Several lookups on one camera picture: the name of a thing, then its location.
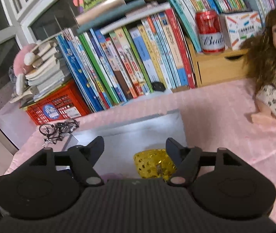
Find stack of worn books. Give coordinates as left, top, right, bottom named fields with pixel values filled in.
left=19, top=40, right=73, bottom=108

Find white window frame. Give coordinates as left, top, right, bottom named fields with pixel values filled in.
left=0, top=0, right=80, bottom=56

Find gold sequined pouch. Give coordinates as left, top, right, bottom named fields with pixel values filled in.
left=134, top=149, right=178, bottom=180

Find pile of flat books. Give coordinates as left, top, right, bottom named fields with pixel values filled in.
left=75, top=0, right=172, bottom=36

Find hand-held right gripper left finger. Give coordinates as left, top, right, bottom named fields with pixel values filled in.
left=15, top=136, right=105, bottom=187

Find row of upright books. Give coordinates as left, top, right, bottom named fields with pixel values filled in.
left=56, top=8, right=197, bottom=113

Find grey cardboard box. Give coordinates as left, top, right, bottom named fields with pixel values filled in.
left=63, top=109, right=187, bottom=178

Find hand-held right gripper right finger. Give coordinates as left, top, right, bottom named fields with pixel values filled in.
left=166, top=137, right=253, bottom=187

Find red plastic crate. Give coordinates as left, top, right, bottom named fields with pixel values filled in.
left=25, top=80, right=92, bottom=126

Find pink tablecloth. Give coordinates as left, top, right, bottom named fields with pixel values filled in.
left=4, top=78, right=276, bottom=226

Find white pencil print box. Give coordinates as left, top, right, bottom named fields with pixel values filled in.
left=219, top=10, right=265, bottom=51

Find pink plush toy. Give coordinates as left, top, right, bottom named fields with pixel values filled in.
left=9, top=42, right=45, bottom=103

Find red beverage can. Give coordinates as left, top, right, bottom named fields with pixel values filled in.
left=195, top=10, right=226, bottom=54

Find wooden drawer organiser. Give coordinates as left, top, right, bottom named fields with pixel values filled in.
left=185, top=37, right=252, bottom=88

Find small black object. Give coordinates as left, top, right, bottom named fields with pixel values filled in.
left=152, top=82, right=166, bottom=92

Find miniature black bicycle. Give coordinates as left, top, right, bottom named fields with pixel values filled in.
left=39, top=119, right=80, bottom=147

